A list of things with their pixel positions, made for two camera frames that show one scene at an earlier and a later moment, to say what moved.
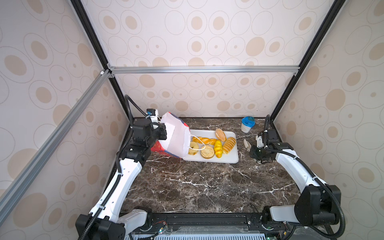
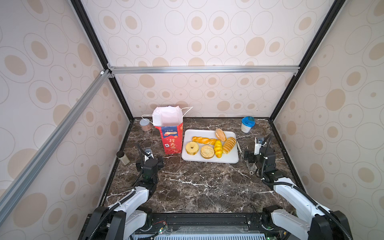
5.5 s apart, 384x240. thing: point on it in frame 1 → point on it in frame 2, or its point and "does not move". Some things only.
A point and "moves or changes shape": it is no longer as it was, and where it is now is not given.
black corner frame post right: (335, 8) does not move
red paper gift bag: (177, 142) moves or changes shape
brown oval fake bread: (220, 134) does not move
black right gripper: (253, 152) → (251, 159)
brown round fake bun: (208, 152) does not move
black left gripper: (161, 128) → (159, 163)
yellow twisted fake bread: (204, 140) does not move
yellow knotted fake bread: (218, 148) does not move
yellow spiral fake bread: (228, 145) does not move
